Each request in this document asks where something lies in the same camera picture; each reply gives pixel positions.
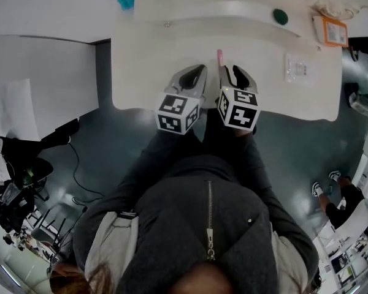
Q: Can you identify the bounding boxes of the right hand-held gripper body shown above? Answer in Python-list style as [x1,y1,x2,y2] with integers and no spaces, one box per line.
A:
[217,86,261,132]

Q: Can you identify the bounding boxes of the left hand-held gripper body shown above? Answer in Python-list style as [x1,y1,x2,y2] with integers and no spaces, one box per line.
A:
[155,85,207,135]

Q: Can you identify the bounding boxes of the white blister pack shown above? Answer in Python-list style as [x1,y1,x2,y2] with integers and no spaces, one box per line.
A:
[284,53,316,87]

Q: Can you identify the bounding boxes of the dark green round lid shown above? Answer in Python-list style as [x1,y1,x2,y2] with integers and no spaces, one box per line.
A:
[272,8,289,25]

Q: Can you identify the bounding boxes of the orange and white cardboard box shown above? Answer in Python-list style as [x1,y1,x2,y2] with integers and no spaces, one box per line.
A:
[312,15,350,48]

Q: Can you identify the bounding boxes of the person's left forearm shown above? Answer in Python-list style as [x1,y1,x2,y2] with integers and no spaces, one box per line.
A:
[119,130,201,197]

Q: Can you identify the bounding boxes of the person's right forearm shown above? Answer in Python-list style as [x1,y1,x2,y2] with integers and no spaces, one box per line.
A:
[229,129,283,209]

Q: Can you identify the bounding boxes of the white dressing table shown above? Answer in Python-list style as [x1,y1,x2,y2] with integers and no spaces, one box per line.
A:
[112,0,344,122]

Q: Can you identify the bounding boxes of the person's black trouser legs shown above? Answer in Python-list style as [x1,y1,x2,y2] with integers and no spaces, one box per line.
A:
[199,108,234,159]

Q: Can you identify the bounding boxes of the person's dark grey zip jacket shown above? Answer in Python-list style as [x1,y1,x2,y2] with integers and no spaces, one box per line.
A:
[72,153,321,294]

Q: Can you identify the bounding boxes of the oval mirror with ornate frame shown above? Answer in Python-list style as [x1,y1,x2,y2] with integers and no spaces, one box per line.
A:
[310,0,368,18]

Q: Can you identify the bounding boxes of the black floor cable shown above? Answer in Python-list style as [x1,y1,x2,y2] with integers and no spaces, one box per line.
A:
[67,142,104,197]

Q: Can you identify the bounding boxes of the beige backpack strap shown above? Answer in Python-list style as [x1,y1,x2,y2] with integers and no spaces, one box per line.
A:
[269,230,311,294]
[84,211,140,294]

